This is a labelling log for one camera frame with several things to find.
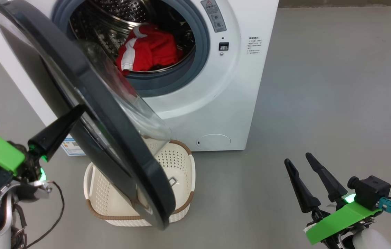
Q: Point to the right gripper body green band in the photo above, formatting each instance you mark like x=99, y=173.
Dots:
x=340, y=221

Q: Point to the white front-load washing machine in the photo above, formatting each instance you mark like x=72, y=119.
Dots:
x=223, y=86

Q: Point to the cream perforated laundry basket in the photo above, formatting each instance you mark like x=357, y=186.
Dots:
x=181, y=173

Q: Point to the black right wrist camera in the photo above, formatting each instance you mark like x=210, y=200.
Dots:
x=371, y=192

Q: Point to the round white filter cover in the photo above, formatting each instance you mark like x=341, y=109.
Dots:
x=214, y=141

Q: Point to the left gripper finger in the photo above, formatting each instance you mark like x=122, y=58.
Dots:
x=53, y=135

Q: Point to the black round glass washer door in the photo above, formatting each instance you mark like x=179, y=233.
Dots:
x=112, y=138

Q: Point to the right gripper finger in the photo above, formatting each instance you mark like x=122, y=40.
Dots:
x=330, y=183
x=304, y=193

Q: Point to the blue energy label sticker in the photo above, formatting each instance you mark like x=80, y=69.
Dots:
x=71, y=148

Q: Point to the red garment thin white stripes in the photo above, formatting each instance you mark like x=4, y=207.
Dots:
x=160, y=48

